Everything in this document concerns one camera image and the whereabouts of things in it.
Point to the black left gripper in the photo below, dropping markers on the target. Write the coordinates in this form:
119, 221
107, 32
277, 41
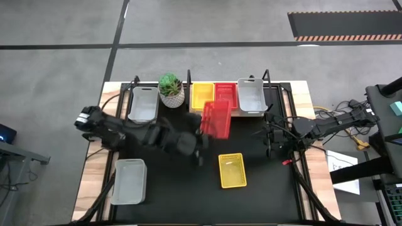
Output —
186, 144

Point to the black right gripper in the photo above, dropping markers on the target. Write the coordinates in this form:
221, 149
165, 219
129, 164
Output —
282, 135

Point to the gray plastic bin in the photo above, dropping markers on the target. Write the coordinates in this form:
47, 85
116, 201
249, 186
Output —
251, 97
128, 182
144, 102

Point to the yellow slotted plastic basket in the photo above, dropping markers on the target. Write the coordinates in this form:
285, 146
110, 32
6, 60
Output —
201, 94
232, 171

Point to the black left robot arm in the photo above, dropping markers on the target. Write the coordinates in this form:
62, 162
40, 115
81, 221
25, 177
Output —
132, 133

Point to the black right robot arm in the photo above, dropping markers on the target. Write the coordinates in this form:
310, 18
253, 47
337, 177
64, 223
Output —
333, 123

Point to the small red tag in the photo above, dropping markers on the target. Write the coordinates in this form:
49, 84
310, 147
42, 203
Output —
286, 162

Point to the succulent in patterned white pot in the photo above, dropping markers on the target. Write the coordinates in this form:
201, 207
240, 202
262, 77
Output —
172, 99

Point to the black table mat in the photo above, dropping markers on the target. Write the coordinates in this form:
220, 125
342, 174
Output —
188, 204

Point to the black power adapter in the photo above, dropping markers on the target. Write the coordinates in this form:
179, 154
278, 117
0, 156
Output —
355, 103

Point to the white paper sheet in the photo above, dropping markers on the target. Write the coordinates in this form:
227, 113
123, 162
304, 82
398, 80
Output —
344, 188

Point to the black equipment cart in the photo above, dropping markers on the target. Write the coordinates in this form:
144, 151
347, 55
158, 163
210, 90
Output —
384, 132

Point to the hazard striped black floor mat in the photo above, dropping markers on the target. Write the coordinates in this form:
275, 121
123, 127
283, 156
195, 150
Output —
345, 23

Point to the teal box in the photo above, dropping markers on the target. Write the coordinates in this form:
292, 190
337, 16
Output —
397, 108

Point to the backlit black keyboard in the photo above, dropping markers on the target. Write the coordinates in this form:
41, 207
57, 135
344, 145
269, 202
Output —
394, 199

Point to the gray side desk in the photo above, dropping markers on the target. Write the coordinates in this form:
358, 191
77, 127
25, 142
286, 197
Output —
12, 153

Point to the black device with blue light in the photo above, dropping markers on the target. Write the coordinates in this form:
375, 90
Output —
6, 133

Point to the wooden shelf with black frame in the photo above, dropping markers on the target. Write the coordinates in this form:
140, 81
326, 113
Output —
196, 114

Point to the black aluminium table frame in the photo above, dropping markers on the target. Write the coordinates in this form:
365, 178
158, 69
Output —
125, 88

